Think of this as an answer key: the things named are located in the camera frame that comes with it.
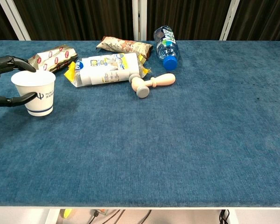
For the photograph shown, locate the blue fabric table cloth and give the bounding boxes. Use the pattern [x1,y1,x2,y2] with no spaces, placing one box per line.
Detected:
[0,40,280,208]

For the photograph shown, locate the thin black cable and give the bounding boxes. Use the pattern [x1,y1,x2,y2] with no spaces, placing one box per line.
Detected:
[140,210,153,224]

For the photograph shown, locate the brown peanut snack bag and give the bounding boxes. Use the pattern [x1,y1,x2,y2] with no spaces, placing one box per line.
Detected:
[96,36,154,61]

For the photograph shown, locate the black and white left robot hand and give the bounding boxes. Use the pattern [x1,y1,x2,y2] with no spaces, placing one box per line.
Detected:
[0,56,37,107]

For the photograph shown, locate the black cable bundle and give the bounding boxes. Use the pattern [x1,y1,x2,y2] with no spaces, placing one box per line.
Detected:
[219,209,231,224]

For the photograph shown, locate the clear water bottle blue cap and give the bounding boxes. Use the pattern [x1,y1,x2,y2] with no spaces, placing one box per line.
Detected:
[153,25,180,71]

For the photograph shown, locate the dark pleated curtain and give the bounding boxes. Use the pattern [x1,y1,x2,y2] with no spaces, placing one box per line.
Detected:
[0,0,280,44]

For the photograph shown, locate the white and yellow plastic package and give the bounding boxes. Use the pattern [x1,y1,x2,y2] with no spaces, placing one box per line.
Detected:
[63,52,152,88]

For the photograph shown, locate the white table leg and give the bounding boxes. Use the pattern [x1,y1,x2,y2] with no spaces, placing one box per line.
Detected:
[228,209,240,224]
[44,209,61,224]

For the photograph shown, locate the black cable with plug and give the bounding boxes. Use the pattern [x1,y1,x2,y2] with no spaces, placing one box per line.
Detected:
[87,209,126,224]

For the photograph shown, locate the gold snack packet red labels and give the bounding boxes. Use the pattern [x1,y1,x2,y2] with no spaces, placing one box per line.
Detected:
[27,44,79,74]

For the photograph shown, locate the white upright frame post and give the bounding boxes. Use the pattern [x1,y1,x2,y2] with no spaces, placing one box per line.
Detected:
[132,0,147,42]

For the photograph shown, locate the white slanted frame post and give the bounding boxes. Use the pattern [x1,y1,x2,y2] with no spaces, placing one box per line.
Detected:
[219,0,240,41]
[0,0,31,41]

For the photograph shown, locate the wooden massage hammer grey ends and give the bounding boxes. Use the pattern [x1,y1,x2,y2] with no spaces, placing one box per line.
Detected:
[128,73,176,99]

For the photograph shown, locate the white paper cup blue stripe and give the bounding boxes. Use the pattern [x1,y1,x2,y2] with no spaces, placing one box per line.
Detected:
[10,70,56,117]

